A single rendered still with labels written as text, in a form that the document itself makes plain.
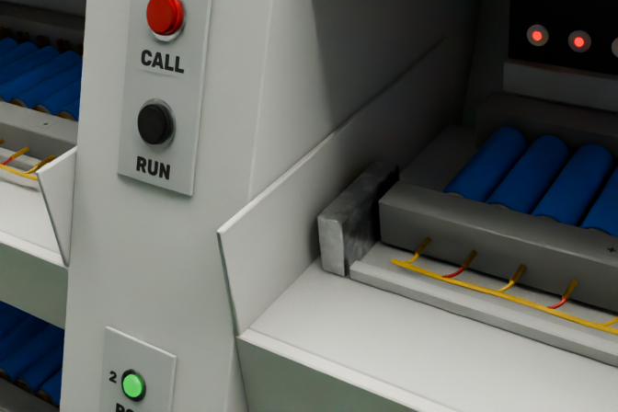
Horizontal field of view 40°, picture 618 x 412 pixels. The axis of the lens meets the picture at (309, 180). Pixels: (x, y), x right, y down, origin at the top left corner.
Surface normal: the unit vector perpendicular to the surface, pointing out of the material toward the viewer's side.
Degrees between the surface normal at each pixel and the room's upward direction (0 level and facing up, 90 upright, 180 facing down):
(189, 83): 90
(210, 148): 90
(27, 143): 112
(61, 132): 23
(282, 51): 90
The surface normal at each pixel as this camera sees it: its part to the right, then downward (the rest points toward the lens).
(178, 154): -0.54, 0.12
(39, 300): -0.54, 0.48
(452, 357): -0.09, -0.84
